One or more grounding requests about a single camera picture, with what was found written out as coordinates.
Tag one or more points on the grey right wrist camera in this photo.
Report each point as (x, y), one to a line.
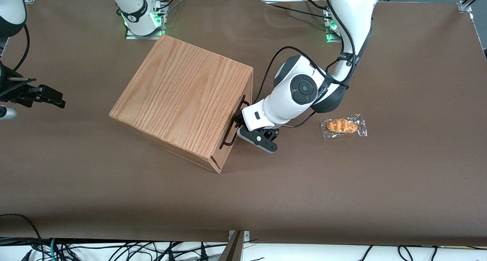
(7, 113)

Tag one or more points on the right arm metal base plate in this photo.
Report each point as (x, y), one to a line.
(133, 36)

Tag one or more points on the light wooden drawer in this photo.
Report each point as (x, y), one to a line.
(247, 82)

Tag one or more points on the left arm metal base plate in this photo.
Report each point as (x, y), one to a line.
(331, 40)

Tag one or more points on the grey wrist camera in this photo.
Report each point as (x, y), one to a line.
(266, 147)
(7, 113)

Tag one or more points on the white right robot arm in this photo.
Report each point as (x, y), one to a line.
(135, 10)

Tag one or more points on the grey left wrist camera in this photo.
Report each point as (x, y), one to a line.
(266, 147)

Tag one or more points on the oak wooden drawer cabinet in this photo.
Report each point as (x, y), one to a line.
(179, 97)

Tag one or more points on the bread roll in clear wrapper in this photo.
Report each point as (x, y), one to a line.
(342, 126)

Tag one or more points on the brown camera stand post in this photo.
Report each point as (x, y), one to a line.
(233, 249)

